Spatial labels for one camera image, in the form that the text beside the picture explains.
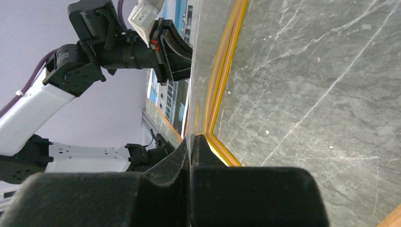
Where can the building photo print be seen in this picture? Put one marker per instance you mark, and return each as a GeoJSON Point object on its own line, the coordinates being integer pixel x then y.
{"type": "Point", "coordinates": [171, 99]}

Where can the clear acrylic glazing sheet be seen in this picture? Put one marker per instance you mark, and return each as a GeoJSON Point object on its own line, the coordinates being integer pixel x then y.
{"type": "Point", "coordinates": [211, 21]}

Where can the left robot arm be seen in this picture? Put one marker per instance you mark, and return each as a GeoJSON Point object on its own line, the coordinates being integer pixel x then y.
{"type": "Point", "coordinates": [59, 78]}

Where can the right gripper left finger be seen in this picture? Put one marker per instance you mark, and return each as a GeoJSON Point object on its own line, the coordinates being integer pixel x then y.
{"type": "Point", "coordinates": [154, 198]}

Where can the brown backing board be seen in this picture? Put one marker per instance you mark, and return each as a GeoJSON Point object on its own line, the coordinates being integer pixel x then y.
{"type": "Point", "coordinates": [175, 134]}

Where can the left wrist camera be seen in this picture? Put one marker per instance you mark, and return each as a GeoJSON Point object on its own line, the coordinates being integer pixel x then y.
{"type": "Point", "coordinates": [143, 17]}

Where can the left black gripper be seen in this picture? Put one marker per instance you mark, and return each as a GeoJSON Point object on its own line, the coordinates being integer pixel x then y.
{"type": "Point", "coordinates": [103, 41]}

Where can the yellow wooden picture frame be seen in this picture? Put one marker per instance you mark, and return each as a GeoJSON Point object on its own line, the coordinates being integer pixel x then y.
{"type": "Point", "coordinates": [217, 81]}

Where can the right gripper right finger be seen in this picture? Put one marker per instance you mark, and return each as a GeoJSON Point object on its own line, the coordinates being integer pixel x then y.
{"type": "Point", "coordinates": [222, 196]}

